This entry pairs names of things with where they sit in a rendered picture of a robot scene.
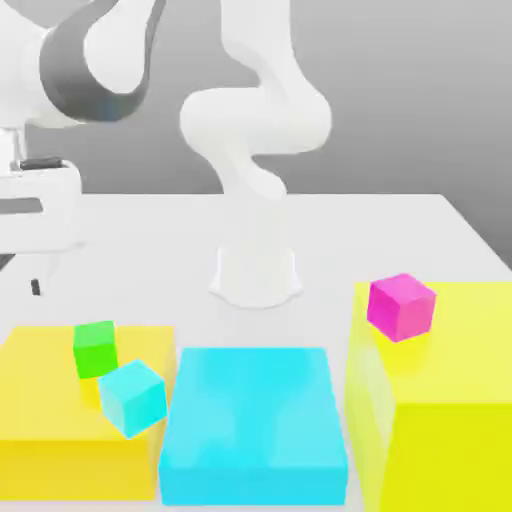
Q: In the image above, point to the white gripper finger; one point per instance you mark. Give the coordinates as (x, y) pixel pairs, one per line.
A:
(36, 286)

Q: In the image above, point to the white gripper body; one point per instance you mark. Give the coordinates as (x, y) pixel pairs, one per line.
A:
(56, 224)

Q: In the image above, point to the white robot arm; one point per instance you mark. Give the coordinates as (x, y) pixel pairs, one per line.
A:
(256, 120)

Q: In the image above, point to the small green cube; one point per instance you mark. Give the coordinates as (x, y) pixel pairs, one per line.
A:
(95, 352)

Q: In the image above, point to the small cyan cube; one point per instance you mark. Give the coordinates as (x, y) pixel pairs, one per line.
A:
(136, 400)

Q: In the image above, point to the small magenta cube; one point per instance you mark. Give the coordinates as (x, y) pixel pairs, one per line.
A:
(400, 308)

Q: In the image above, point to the large amber yellow box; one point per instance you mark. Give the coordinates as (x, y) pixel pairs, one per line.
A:
(44, 420)

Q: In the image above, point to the large cyan box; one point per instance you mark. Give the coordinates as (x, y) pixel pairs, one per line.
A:
(252, 424)

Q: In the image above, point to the large lemon yellow box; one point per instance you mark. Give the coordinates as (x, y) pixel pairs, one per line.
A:
(452, 400)

